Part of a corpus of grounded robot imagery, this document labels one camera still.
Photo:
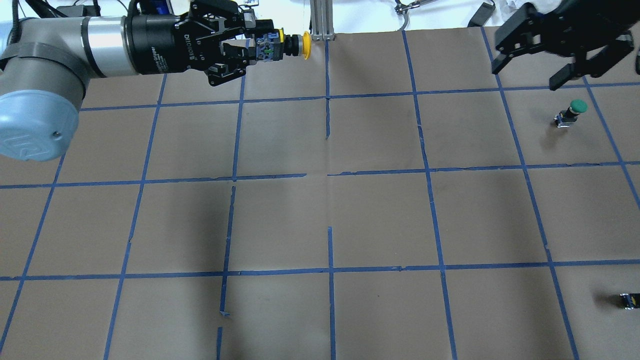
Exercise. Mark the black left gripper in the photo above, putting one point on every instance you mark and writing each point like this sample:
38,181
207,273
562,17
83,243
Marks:
156,44

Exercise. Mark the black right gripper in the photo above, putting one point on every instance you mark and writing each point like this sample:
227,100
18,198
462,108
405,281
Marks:
575,36

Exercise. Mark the yellow push button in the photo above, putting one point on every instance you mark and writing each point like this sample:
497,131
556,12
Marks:
274,46

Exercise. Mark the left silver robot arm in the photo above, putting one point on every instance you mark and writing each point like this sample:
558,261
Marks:
48,63

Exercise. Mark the green push button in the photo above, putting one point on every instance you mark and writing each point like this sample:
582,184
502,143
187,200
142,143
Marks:
566,118

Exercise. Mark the black power adapter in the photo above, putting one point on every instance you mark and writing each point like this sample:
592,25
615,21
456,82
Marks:
483,14

